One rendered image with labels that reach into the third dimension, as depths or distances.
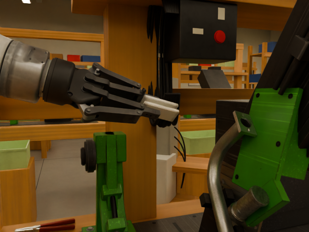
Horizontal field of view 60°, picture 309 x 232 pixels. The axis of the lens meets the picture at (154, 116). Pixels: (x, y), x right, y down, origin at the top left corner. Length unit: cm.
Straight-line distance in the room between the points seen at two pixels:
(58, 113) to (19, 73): 41
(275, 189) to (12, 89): 46
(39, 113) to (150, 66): 35
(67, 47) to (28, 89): 1010
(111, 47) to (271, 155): 49
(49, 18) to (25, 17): 77
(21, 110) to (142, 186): 41
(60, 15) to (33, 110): 996
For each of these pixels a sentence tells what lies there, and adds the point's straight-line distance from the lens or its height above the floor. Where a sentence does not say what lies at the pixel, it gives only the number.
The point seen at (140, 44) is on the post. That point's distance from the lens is 78.
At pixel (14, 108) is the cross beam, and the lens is 85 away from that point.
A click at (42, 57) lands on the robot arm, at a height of 132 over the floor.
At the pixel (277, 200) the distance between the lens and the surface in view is 52.
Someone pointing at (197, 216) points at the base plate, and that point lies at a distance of 85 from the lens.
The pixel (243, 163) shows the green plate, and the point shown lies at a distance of 60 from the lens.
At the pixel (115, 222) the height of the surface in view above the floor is 99.
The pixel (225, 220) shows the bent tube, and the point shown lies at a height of 101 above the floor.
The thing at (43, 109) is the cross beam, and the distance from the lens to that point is 84.
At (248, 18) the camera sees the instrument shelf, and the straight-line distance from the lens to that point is 97.
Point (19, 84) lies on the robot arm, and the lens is 44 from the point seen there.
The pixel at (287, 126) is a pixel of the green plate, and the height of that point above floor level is 120.
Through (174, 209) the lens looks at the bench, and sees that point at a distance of 93.
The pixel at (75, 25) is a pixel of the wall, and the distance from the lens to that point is 1070.
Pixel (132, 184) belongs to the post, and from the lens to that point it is 81.
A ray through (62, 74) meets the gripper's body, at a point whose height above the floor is 129.
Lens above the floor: 127
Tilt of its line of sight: 5 degrees down
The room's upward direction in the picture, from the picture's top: straight up
